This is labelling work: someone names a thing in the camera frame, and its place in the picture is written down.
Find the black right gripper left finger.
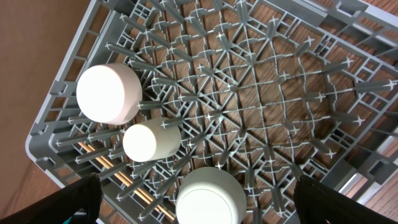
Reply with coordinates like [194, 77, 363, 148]
[1, 173, 103, 224]

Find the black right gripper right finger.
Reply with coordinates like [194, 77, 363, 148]
[294, 175, 397, 224]

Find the wooden chopstick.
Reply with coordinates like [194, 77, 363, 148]
[86, 143, 175, 220]
[78, 142, 175, 220]

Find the pale green cup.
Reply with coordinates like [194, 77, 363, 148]
[123, 117, 181, 162]

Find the grey bowl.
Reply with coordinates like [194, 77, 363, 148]
[175, 167, 247, 224]

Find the small pink bowl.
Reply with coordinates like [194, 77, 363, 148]
[76, 63, 142, 125]

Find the grey dishwasher rack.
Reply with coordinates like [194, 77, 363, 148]
[25, 0, 397, 223]

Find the teal serving tray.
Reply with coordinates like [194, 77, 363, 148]
[62, 216, 75, 224]

